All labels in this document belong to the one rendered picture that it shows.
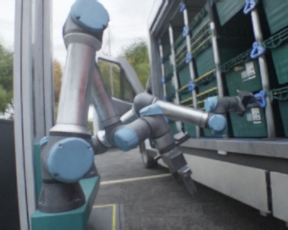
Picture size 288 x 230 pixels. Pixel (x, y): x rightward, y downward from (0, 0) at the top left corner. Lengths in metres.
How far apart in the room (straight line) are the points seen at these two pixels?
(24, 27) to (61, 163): 0.60
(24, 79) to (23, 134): 0.20
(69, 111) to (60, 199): 0.28
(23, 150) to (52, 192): 0.24
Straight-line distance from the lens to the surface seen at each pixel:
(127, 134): 0.67
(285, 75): 1.25
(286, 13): 1.28
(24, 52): 0.96
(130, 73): 4.14
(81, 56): 0.65
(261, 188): 1.20
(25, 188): 0.93
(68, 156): 0.57
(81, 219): 0.73
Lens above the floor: 0.74
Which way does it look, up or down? 4 degrees up
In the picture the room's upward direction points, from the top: 5 degrees counter-clockwise
